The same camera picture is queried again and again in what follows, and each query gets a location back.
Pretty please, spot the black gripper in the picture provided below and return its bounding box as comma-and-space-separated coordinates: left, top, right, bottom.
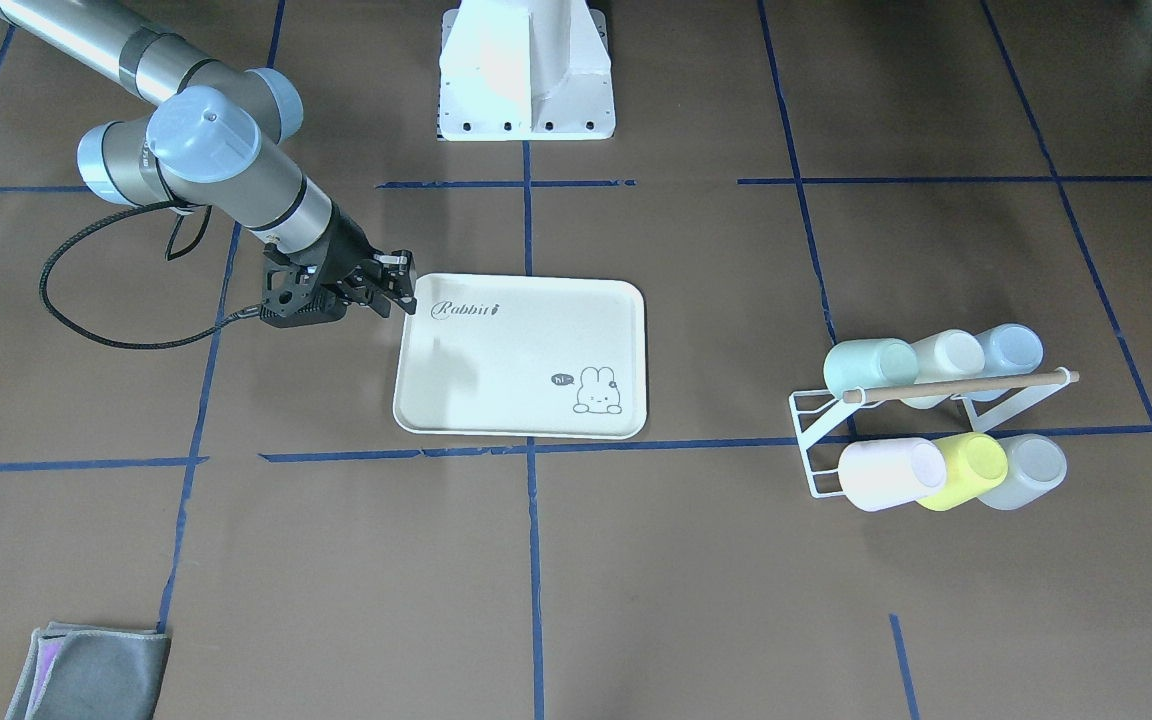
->
316, 205, 417, 318

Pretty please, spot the cream rabbit tray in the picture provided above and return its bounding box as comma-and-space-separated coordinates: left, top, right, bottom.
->
392, 273, 647, 439

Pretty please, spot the green cup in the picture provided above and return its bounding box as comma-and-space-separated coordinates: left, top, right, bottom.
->
823, 338, 919, 397

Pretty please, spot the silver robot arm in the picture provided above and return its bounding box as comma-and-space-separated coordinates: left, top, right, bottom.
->
0, 1, 417, 327

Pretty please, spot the pink cup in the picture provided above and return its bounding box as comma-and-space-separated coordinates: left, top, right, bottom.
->
838, 437, 948, 511

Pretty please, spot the cream white cup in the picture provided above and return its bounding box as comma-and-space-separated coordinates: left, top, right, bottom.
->
911, 329, 986, 386

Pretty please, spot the yellow cup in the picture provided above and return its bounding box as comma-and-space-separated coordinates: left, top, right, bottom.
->
916, 432, 1009, 511

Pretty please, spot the light blue cup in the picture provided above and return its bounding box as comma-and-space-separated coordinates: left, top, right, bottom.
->
970, 323, 1044, 381

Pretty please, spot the grey translucent cup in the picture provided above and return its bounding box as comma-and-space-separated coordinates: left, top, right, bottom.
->
978, 433, 1068, 511

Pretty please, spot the grey folded cloth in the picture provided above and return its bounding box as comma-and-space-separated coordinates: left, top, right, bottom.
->
5, 621, 172, 719

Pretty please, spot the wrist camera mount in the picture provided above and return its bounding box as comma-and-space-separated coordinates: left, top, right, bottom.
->
259, 243, 347, 328

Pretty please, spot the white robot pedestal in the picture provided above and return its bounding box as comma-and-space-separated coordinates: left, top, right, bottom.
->
435, 1, 617, 142

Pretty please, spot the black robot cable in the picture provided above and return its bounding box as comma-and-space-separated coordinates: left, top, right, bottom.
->
38, 200, 267, 351

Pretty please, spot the white wire cup rack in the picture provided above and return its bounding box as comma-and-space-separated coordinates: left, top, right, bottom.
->
787, 366, 1082, 498

